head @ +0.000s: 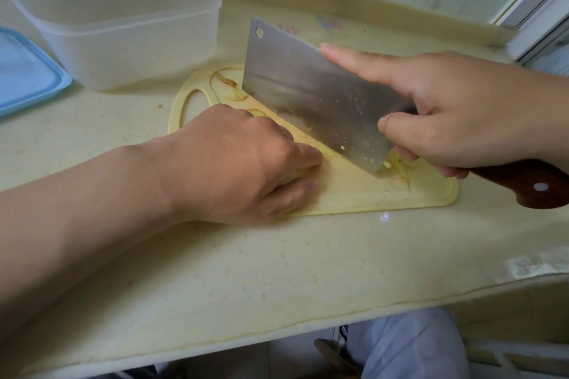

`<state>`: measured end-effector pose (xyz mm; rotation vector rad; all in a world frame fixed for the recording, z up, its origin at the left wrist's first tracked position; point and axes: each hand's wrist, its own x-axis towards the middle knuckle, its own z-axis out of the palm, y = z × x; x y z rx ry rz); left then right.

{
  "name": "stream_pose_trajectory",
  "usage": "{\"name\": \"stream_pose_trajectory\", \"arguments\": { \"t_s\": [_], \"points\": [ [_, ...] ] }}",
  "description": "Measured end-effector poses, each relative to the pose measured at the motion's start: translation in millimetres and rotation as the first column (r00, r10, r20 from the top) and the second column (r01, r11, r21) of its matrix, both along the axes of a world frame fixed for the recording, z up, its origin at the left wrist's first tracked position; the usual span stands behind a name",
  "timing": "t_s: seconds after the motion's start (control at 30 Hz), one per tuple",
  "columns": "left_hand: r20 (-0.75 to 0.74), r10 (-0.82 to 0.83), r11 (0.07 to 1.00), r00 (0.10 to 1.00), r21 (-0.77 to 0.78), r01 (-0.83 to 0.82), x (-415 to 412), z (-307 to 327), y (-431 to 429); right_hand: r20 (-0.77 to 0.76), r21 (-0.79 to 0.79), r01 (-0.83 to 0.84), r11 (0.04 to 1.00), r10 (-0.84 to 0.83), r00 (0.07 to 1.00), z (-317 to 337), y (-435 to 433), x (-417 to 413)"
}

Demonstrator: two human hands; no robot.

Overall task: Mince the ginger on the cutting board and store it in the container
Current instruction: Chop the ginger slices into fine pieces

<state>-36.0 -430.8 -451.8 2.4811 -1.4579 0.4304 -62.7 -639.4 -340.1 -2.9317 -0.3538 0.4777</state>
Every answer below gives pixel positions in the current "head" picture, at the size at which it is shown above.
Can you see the person's right hand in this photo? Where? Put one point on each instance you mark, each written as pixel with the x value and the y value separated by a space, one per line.
pixel 471 112

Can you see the person's left hand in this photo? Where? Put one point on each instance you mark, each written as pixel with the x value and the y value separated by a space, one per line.
pixel 231 161

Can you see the person's left thumb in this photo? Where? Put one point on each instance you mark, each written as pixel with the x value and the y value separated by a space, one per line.
pixel 295 194

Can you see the person's right thumb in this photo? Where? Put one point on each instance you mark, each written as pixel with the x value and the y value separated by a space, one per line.
pixel 402 128

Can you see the yellow ginger piece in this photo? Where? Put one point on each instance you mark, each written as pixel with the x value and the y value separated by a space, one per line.
pixel 258 113

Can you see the person's right forearm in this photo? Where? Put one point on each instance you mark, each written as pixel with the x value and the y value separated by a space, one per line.
pixel 558 119

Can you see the person's left forearm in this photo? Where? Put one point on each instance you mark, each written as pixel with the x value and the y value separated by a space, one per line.
pixel 75 223

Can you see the yellow plastic cutting board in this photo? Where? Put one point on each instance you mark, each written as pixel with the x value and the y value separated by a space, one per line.
pixel 355 187

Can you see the ginger peel scrap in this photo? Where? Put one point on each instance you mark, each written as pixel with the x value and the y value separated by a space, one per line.
pixel 229 88

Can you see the person's shoe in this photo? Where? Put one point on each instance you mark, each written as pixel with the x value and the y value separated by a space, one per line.
pixel 333 356

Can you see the person's light trousers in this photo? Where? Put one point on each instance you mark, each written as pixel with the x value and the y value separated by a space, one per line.
pixel 409 345

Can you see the torn white label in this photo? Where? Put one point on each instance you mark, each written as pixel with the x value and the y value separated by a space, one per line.
pixel 535 265

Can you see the clear plastic container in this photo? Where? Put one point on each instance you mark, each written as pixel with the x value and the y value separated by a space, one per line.
pixel 115 23

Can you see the blue plastic lid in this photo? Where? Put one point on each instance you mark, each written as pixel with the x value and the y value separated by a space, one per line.
pixel 26 72

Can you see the white window frame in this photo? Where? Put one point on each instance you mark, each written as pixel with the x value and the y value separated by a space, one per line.
pixel 540 14

